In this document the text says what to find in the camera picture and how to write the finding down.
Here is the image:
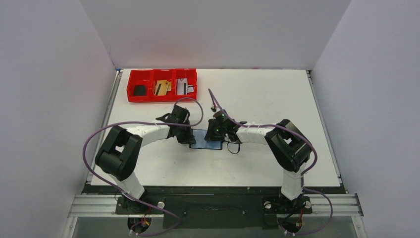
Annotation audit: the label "navy blue card holder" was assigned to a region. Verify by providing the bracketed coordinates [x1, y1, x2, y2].
[189, 129, 222, 150]

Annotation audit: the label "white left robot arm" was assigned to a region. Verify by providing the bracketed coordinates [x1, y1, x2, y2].
[95, 106, 196, 213]

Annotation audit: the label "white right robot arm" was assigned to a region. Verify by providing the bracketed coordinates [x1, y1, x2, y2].
[205, 111, 312, 212]

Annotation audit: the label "silver cards in bin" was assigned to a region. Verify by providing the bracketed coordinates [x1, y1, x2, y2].
[176, 78, 195, 95]

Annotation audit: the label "gold cards in bin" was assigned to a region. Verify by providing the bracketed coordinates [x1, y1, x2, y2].
[154, 80, 172, 96]

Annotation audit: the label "black card in bin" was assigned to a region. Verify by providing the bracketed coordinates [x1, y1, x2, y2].
[133, 85, 147, 97]

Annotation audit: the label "red three-compartment bin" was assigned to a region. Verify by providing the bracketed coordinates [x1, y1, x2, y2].
[126, 68, 198, 103]

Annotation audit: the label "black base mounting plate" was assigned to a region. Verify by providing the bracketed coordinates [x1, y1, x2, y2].
[82, 185, 345, 229]

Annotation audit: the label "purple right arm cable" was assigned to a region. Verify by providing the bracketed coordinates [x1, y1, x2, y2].
[208, 88, 333, 237]

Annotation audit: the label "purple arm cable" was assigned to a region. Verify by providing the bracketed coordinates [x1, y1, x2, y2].
[82, 97, 205, 237]
[208, 88, 333, 237]

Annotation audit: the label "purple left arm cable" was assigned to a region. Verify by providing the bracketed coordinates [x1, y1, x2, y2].
[82, 97, 205, 237]

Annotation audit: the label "aluminium frame rail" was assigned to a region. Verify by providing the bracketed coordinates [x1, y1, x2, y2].
[68, 194, 364, 218]

